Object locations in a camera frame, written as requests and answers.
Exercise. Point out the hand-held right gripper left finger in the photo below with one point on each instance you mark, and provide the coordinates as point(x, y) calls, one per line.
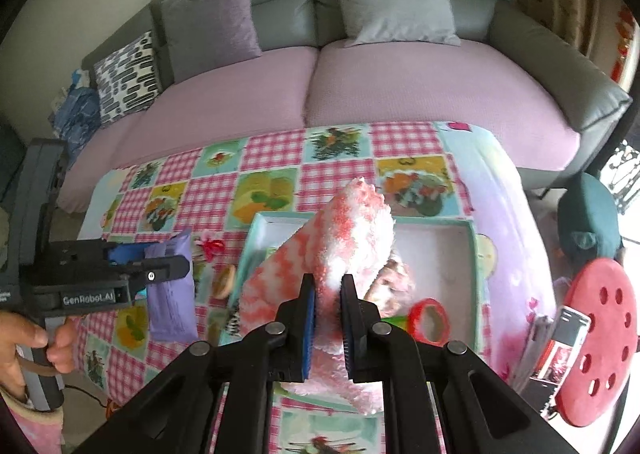
point(309, 324)

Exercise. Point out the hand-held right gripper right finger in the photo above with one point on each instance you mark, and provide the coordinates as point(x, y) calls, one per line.
point(347, 324)

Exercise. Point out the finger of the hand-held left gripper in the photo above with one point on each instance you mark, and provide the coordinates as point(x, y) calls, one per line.
point(127, 254)
point(160, 269)

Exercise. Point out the purple soft pack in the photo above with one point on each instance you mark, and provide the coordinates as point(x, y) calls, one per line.
point(172, 309)

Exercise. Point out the pink knitted cloth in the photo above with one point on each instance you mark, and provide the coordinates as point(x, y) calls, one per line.
point(395, 279)

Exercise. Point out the red tape roll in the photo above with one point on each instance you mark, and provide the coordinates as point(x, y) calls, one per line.
point(417, 309)

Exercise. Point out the pink white fluffy towel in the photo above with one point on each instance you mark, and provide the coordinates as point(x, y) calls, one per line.
point(350, 224)

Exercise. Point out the shallow teal cardboard box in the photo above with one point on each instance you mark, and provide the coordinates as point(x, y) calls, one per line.
point(440, 254)

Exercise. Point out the person's left hand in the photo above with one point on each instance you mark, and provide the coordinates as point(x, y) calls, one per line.
point(20, 334)

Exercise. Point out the beige round puff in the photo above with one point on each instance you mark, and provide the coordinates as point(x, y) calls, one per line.
point(223, 282)

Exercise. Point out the black white striped item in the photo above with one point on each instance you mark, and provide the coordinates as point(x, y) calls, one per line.
point(232, 324)

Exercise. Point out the blue clothing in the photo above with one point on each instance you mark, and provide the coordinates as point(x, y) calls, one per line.
point(75, 114)

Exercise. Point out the person's pink clothing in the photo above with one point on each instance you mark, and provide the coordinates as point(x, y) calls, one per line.
point(30, 429)

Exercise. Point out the pink checked tablecloth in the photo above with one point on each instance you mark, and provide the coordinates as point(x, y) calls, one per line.
point(270, 154)

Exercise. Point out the black white patterned cushion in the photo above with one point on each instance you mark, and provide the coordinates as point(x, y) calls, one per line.
point(125, 74)

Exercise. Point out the silver phone stand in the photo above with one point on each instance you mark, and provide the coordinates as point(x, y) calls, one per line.
point(535, 334)

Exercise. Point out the purple printed table cover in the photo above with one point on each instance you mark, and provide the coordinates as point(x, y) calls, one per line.
point(500, 214)

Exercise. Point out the smartphone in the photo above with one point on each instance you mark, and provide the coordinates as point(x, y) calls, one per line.
point(560, 344)

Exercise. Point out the purple cushion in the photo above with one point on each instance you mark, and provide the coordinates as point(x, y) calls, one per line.
point(210, 24)

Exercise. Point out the grey sofa with pink cover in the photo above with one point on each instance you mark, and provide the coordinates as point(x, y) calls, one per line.
point(400, 84)

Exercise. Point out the red round stool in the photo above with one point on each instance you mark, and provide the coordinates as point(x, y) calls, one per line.
point(600, 359)

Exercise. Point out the teal pouf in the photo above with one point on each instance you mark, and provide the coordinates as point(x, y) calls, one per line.
point(585, 204)

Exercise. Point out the red hanging decorations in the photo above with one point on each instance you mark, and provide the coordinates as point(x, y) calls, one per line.
point(625, 44)

